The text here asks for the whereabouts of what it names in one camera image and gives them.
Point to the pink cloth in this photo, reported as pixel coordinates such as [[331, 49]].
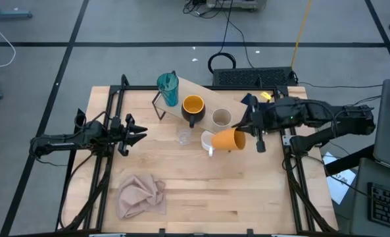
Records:
[[138, 197]]

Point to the grey metal table foot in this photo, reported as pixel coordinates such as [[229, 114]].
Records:
[[7, 14]]

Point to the black mug with yellow inside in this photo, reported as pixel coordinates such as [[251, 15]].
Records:
[[193, 110]]

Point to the navy blue cloth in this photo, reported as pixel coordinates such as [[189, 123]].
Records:
[[246, 98]]

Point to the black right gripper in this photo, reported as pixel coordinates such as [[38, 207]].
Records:
[[268, 118]]

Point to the black keyboard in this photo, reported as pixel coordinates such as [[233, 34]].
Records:
[[387, 205]]

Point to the orange cup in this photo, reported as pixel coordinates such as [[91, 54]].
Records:
[[227, 140]]

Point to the black vented box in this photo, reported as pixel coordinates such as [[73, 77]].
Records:
[[247, 77]]

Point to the wooden shelf with black legs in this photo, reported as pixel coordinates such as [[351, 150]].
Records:
[[211, 100]]

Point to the white mug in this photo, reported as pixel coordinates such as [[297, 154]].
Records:
[[206, 141]]

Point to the white paper sheet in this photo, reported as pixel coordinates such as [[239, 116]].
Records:
[[341, 187]]

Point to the teal tumbler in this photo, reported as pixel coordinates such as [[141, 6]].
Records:
[[169, 90]]

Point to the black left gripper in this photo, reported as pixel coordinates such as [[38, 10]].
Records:
[[122, 133]]

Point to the grey equipment cart base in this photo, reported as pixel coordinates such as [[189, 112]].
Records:
[[234, 4]]

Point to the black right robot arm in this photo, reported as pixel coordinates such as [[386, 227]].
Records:
[[329, 113]]

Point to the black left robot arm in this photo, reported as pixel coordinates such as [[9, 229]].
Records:
[[63, 141]]

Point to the yellow tape tag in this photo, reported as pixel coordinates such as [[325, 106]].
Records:
[[265, 96]]

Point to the beige cup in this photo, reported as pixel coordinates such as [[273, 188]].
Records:
[[221, 117]]

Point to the small clear glass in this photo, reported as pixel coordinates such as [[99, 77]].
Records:
[[184, 136]]

